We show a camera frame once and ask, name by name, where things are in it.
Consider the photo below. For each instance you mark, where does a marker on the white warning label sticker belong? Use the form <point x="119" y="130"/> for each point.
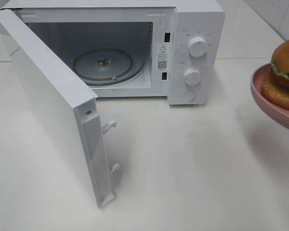
<point x="162" y="54"/>

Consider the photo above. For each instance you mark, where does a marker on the burger with lettuce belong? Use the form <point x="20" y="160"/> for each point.
<point x="275" y="86"/>

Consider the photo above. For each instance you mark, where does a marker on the round white door-release button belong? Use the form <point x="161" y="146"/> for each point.
<point x="188" y="95"/>

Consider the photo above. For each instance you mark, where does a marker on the glass microwave turntable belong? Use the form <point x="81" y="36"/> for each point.
<point x="103" y="67"/>

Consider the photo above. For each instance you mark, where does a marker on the white timer knob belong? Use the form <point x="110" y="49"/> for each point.
<point x="192" y="76"/>

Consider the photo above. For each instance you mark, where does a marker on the pink round plate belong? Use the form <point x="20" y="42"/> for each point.
<point x="277" y="113"/>

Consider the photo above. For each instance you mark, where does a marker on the white microwave oven body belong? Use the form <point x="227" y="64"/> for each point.
<point x="73" y="27"/>

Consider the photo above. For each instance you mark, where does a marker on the white upper power knob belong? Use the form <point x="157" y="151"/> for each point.
<point x="197" y="46"/>

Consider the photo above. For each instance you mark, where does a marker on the white microwave door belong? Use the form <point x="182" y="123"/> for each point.
<point x="64" y="105"/>

